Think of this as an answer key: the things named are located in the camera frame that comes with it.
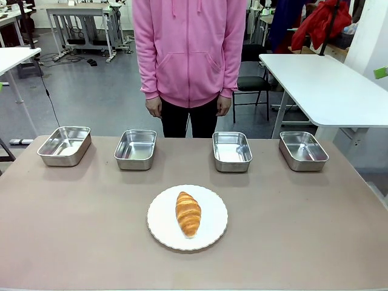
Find steel rectangular container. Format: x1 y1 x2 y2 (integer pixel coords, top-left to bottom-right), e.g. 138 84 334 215
113 129 158 171
212 131 253 173
278 130 330 172
36 125 92 167

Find golden croissant bread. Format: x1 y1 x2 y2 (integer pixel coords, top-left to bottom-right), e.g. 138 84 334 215
175 191 202 238

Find person's right hand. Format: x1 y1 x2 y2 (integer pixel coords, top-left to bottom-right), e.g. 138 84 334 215
145 98 163 119

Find person's left hand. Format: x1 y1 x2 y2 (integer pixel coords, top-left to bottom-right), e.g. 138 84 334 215
216 95 233 118

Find white side table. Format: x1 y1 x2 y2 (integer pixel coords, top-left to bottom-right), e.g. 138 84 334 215
258 53 388 143
0 47 42 137

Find white power strip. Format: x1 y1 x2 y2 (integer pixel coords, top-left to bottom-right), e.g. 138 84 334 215
53 48 70 62

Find red jacket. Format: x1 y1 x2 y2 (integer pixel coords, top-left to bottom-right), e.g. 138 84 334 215
291 0 353 52

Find grey workbench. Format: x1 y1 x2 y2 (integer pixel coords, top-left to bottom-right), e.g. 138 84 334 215
45 1 125 64

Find dark blue garment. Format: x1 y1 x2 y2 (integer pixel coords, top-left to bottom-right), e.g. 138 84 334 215
267 0 307 54

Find black folding chair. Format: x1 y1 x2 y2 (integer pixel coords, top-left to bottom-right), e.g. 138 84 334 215
232 44 272 123

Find person in pink hoodie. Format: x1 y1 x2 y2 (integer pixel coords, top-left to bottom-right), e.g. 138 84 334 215
132 0 247 139

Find white scalloped plate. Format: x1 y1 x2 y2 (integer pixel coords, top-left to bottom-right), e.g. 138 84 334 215
147 184 229 252

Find black hanging cable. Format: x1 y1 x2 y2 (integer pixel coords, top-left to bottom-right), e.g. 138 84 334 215
35 57 61 127

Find black camera pole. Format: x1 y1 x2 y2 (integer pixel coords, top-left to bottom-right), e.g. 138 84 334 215
319 0 343 56
18 0 37 50

